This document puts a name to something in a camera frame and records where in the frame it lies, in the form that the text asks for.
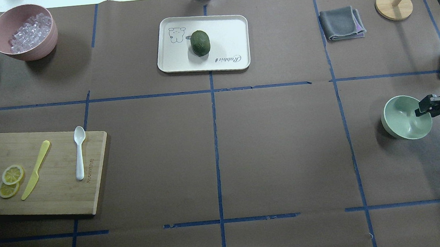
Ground light green bowl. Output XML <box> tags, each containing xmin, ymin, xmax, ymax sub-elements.
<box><xmin>380</xmin><ymin>95</ymin><xmax>433</xmax><ymax>140</ymax></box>

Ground white plastic spoon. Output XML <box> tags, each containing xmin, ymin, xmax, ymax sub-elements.
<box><xmin>73</xmin><ymin>125</ymin><xmax>86</xmax><ymax>181</ymax></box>

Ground pink bowl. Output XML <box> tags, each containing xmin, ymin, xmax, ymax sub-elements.
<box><xmin>0</xmin><ymin>4</ymin><xmax>58</xmax><ymax>61</ymax></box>

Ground wooden mug tree stand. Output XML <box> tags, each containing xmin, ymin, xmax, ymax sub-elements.
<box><xmin>374</xmin><ymin>0</ymin><xmax>413</xmax><ymax>21</ymax></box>

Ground grey folded cloth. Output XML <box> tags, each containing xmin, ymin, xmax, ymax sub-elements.
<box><xmin>319</xmin><ymin>6</ymin><xmax>367</xmax><ymax>41</ymax></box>

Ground white rabbit tray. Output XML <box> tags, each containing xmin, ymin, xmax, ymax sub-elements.
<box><xmin>157</xmin><ymin>15</ymin><xmax>251</xmax><ymax>73</ymax></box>

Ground green avocado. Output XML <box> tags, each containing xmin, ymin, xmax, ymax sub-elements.
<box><xmin>190</xmin><ymin>30</ymin><xmax>211</xmax><ymax>57</ymax></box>

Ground bamboo cutting board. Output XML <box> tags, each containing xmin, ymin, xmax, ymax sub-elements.
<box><xmin>0</xmin><ymin>131</ymin><xmax>108</xmax><ymax>215</ymax></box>

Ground clear ice cubes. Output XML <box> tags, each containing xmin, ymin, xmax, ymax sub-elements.
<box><xmin>9</xmin><ymin>13</ymin><xmax>54</xmax><ymax>54</ymax></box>

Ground yellow plastic knife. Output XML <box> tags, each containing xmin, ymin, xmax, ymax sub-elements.
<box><xmin>21</xmin><ymin>140</ymin><xmax>51</xmax><ymax>201</ymax></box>

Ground upper lemon slice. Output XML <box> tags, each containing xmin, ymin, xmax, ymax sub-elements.
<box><xmin>1</xmin><ymin>165</ymin><xmax>25</xmax><ymax>185</ymax></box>

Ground lemon slice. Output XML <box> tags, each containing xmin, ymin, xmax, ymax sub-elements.
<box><xmin>0</xmin><ymin>182</ymin><xmax>20</xmax><ymax>199</ymax></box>
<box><xmin>1</xmin><ymin>165</ymin><xmax>25</xmax><ymax>185</ymax></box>

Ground lower lemon slice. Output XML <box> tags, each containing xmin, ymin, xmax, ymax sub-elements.
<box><xmin>0</xmin><ymin>182</ymin><xmax>20</xmax><ymax>199</ymax></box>

